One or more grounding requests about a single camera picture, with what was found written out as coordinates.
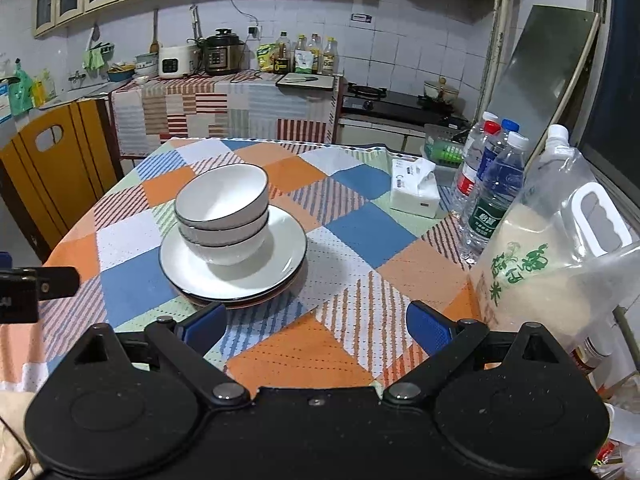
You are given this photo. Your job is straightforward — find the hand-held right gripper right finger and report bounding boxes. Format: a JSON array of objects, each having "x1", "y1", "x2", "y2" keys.
[{"x1": 383, "y1": 301, "x2": 572, "y2": 403}]

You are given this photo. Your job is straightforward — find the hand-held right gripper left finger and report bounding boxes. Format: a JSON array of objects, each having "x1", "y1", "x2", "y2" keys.
[{"x1": 61, "y1": 302, "x2": 250, "y2": 407}]

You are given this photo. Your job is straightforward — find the white plate brown rim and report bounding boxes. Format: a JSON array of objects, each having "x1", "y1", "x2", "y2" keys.
[{"x1": 171, "y1": 265, "x2": 307, "y2": 310}]

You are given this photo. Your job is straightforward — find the white bowl black rim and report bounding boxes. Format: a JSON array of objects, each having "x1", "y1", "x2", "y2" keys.
[
  {"x1": 174, "y1": 163, "x2": 270, "y2": 227},
  {"x1": 177, "y1": 209, "x2": 269, "y2": 247},
  {"x1": 186, "y1": 230, "x2": 267, "y2": 266}
]

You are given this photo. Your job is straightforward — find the white sun print plate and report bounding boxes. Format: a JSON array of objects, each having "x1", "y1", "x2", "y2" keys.
[{"x1": 159, "y1": 204, "x2": 308, "y2": 302}]

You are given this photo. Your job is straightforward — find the stack of bowls on counter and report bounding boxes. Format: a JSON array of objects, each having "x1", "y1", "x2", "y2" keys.
[{"x1": 133, "y1": 52, "x2": 160, "y2": 77}]

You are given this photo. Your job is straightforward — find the yellow wooden chair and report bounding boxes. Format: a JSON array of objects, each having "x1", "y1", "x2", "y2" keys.
[{"x1": 0, "y1": 97, "x2": 124, "y2": 262}]

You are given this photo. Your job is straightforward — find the white tissue pack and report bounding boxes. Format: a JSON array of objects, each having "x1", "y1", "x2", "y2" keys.
[{"x1": 389, "y1": 157, "x2": 441, "y2": 219}]

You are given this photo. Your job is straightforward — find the blue cap water bottle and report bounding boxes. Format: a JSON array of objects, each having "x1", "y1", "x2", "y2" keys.
[
  {"x1": 461, "y1": 132, "x2": 530, "y2": 263},
  {"x1": 499, "y1": 118, "x2": 524, "y2": 147}
]

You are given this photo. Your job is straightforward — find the red cap water bottle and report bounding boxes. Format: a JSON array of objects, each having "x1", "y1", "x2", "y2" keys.
[{"x1": 451, "y1": 121, "x2": 502, "y2": 222}]

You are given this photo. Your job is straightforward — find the silver refrigerator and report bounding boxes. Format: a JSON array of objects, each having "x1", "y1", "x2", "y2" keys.
[{"x1": 0, "y1": 77, "x2": 16, "y2": 127}]

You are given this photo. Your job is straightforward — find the beige cloth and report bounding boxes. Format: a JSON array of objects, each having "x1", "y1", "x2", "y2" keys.
[{"x1": 0, "y1": 389, "x2": 37, "y2": 480}]

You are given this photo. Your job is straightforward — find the red label jar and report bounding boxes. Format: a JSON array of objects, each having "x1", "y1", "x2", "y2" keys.
[{"x1": 571, "y1": 337, "x2": 614, "y2": 374}]

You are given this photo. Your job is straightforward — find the green plastic bag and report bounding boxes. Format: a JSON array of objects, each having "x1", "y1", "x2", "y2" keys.
[{"x1": 9, "y1": 59, "x2": 35, "y2": 116}]

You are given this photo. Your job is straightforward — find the grey basket with green item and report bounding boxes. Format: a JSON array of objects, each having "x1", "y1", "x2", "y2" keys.
[{"x1": 422, "y1": 123, "x2": 469, "y2": 167}]

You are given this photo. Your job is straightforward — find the cream base cabinets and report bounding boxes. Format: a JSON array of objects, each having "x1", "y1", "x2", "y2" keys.
[{"x1": 337, "y1": 115, "x2": 427, "y2": 157}]

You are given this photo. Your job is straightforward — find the white cap water bottle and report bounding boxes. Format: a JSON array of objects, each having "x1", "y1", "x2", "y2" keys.
[{"x1": 464, "y1": 111, "x2": 497, "y2": 157}]

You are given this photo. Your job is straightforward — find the striped patchwork counter cloth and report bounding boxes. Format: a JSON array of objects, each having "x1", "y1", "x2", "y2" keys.
[{"x1": 110, "y1": 73, "x2": 346, "y2": 159}]

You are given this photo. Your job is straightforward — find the blue basin with utensils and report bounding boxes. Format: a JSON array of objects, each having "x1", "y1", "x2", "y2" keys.
[{"x1": 106, "y1": 62, "x2": 136, "y2": 83}]

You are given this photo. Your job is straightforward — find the hanging green cloth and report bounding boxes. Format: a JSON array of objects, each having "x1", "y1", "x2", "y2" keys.
[{"x1": 82, "y1": 42, "x2": 115, "y2": 71}]

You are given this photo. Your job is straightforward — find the black gas stove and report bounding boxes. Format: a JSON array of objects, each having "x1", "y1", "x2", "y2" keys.
[{"x1": 341, "y1": 84, "x2": 472, "y2": 129}]

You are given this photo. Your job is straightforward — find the cream pot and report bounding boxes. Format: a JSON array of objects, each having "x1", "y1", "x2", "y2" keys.
[{"x1": 423, "y1": 77, "x2": 460, "y2": 104}]

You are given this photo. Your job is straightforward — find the white rice cooker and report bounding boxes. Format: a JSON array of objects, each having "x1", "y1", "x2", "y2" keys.
[{"x1": 158, "y1": 44, "x2": 200, "y2": 80}]

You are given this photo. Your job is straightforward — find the white cutting board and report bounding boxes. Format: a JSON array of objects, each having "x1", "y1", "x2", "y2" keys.
[{"x1": 275, "y1": 72, "x2": 335, "y2": 90}]

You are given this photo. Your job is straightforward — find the dark pressure cooker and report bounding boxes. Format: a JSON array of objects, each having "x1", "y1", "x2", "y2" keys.
[{"x1": 199, "y1": 28, "x2": 246, "y2": 77}]

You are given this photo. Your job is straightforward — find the yellow green snack bag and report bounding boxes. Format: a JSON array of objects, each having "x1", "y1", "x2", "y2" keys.
[{"x1": 256, "y1": 43, "x2": 279, "y2": 72}]

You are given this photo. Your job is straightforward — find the leaning metal sheet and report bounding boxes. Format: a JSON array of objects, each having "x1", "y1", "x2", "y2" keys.
[{"x1": 481, "y1": 4, "x2": 601, "y2": 162}]

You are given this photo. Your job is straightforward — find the oil bottle with green packet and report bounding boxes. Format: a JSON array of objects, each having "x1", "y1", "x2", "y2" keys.
[{"x1": 293, "y1": 34, "x2": 309, "y2": 74}]

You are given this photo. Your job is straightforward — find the clear rice bag with handle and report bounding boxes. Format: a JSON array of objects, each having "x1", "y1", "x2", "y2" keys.
[{"x1": 469, "y1": 124, "x2": 640, "y2": 357}]

